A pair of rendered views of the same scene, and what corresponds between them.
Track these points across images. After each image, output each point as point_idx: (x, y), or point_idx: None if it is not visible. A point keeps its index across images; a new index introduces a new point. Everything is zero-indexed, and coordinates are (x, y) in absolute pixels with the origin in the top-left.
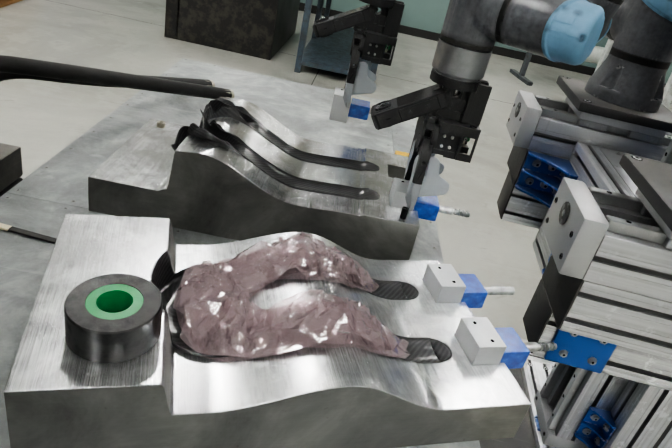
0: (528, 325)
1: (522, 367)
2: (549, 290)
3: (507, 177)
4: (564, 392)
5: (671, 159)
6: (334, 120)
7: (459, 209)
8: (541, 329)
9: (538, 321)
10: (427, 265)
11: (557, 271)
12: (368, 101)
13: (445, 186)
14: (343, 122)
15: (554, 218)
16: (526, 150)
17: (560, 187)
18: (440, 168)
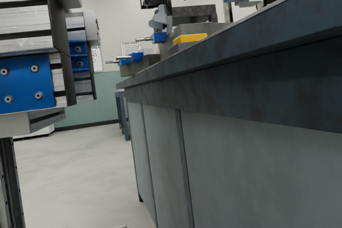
0: (94, 95)
1: (117, 65)
2: (91, 68)
3: (64, 61)
4: (22, 211)
5: None
6: (248, 6)
7: (140, 37)
8: (94, 84)
9: (94, 85)
10: (151, 48)
11: (90, 57)
12: None
13: (150, 22)
14: (241, 7)
15: (97, 30)
16: (63, 11)
17: (94, 15)
18: (154, 18)
